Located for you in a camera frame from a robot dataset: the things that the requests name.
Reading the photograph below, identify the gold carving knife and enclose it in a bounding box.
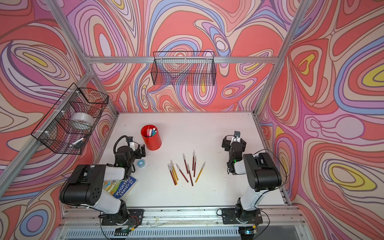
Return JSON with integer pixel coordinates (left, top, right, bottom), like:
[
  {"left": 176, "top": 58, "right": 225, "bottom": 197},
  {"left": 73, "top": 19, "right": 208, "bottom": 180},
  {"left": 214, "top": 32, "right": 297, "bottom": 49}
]
[
  {"left": 168, "top": 164, "right": 178, "bottom": 186},
  {"left": 195, "top": 162, "right": 206, "bottom": 183},
  {"left": 170, "top": 160, "right": 179, "bottom": 183}
]

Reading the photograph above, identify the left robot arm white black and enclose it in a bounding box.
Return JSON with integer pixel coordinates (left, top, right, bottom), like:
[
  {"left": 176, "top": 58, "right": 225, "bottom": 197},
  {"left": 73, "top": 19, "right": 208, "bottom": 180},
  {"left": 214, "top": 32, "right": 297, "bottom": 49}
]
[{"left": 59, "top": 146, "right": 146, "bottom": 228}]

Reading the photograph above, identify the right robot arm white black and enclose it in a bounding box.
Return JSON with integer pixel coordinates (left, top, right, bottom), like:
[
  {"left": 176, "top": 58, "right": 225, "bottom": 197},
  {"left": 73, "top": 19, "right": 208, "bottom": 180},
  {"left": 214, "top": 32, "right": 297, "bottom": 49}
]
[{"left": 219, "top": 132, "right": 283, "bottom": 226}]

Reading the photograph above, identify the blue tape roll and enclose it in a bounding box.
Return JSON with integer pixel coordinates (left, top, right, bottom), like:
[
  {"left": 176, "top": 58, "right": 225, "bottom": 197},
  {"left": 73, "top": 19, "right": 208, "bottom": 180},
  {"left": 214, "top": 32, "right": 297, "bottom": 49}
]
[{"left": 137, "top": 160, "right": 146, "bottom": 168}]

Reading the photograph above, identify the red pen cup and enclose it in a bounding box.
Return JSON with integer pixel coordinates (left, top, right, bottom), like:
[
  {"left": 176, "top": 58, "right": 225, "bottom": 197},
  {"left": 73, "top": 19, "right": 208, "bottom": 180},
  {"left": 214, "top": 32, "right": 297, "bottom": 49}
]
[{"left": 141, "top": 125, "right": 162, "bottom": 151}]

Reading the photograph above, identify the treehouse storey book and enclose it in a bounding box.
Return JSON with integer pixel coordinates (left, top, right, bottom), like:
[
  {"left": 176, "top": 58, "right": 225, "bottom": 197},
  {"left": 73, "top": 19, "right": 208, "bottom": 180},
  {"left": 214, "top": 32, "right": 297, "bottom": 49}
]
[{"left": 103, "top": 176, "right": 137, "bottom": 199}]

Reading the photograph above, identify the white tape roll in basket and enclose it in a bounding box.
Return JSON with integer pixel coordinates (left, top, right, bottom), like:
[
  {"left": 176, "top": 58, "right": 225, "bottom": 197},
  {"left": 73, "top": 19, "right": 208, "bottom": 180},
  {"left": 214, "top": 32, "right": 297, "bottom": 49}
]
[{"left": 70, "top": 113, "right": 95, "bottom": 131}]

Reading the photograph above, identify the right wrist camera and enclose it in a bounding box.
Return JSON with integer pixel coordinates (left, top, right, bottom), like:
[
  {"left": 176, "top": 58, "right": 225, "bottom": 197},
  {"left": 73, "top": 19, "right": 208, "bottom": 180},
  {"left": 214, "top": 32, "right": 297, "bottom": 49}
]
[{"left": 232, "top": 131, "right": 241, "bottom": 142}]

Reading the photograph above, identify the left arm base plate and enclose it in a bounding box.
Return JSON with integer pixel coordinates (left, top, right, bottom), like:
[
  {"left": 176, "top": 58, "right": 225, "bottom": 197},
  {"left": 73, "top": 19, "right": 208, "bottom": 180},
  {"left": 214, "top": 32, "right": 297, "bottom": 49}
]
[{"left": 99, "top": 209, "right": 144, "bottom": 227}]

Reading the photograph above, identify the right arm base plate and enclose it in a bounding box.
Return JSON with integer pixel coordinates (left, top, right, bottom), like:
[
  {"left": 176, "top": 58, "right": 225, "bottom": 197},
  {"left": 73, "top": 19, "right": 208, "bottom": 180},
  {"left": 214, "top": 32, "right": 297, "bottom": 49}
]
[{"left": 220, "top": 208, "right": 264, "bottom": 226}]

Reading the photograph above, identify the black wire basket left wall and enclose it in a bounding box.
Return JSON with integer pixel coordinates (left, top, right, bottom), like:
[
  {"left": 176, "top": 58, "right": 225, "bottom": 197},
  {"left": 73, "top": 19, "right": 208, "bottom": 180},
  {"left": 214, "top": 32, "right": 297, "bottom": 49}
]
[{"left": 31, "top": 84, "right": 109, "bottom": 155}]

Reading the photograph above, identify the black wire basket wall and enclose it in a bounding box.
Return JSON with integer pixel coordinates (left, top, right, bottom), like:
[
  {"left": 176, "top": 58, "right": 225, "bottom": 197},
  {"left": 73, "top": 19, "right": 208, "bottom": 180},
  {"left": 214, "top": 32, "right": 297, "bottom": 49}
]
[
  {"left": 31, "top": 84, "right": 109, "bottom": 155},
  {"left": 151, "top": 51, "right": 217, "bottom": 87}
]

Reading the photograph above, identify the black wire basket back wall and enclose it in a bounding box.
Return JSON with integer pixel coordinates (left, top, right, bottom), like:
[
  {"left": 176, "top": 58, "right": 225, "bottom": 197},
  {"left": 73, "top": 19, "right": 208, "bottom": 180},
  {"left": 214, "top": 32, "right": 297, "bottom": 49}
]
[{"left": 151, "top": 51, "right": 217, "bottom": 87}]

